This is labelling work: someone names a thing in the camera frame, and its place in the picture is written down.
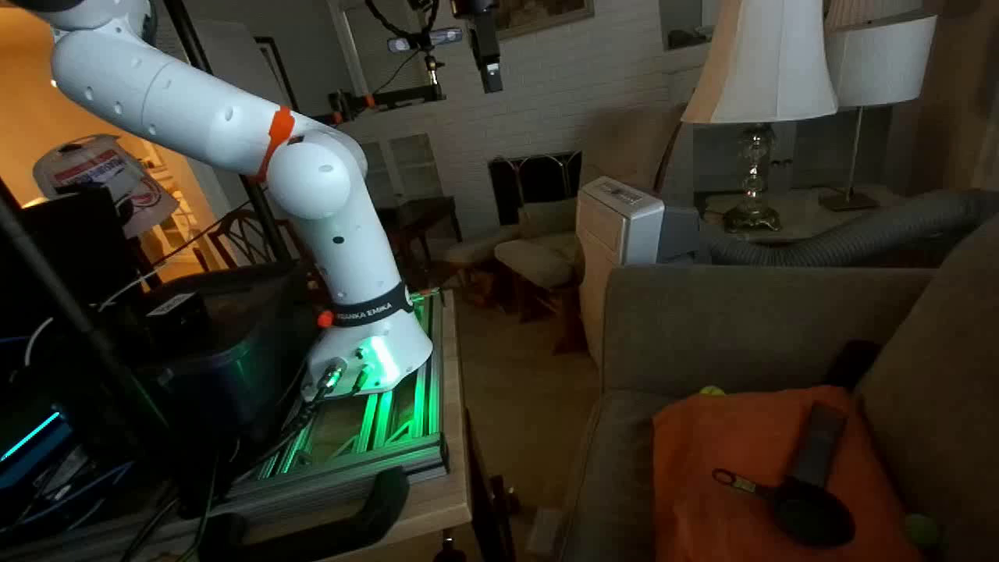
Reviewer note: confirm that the dark brown couch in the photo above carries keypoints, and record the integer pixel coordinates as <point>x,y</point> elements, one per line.
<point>750,322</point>

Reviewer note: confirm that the black fireplace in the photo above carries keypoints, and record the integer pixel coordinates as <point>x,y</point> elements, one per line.
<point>542,176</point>

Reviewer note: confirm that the wooden side table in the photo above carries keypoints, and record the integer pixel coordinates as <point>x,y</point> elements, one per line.
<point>813,214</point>

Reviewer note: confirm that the white air purifier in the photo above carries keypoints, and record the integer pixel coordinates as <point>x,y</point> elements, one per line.
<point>612,223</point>

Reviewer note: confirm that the cream cushioned wooden chair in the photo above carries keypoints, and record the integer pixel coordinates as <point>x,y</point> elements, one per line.
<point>535,260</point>

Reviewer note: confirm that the slim stem table lamp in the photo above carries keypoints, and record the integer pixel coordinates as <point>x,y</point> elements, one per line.
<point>884,63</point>

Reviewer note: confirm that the grey tripod stand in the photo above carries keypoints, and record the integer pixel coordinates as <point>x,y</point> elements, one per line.
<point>349,57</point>

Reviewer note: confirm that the white red printed bag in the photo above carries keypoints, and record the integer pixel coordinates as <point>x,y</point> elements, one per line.
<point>97,176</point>

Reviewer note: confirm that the green spiky ball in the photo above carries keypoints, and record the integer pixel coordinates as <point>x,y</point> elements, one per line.
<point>712,390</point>

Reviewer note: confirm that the black round ladle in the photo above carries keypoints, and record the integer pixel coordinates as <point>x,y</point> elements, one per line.
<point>814,516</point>

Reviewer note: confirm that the glass base table lamp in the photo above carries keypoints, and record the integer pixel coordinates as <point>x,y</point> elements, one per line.
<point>766,63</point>

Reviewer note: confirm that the black monitor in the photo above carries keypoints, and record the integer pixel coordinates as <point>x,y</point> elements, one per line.
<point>73,251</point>

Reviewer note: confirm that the black camera on stand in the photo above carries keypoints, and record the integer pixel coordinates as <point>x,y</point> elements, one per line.
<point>484,51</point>

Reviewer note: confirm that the thick black pole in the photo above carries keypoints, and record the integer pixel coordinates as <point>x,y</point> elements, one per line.
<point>73,312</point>

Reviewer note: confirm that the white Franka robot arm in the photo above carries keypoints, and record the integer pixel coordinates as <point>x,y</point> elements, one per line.
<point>207,111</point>

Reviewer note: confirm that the green lit metal base plate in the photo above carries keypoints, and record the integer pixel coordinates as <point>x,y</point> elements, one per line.
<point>393,416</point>

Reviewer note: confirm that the orange cloth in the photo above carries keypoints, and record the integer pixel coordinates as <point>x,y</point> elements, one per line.
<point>720,520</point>

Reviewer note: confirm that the dark wooden chair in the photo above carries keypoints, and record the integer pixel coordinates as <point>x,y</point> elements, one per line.
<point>426,223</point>

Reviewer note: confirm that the black computer case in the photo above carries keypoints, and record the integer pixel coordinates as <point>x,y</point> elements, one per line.
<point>227,355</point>

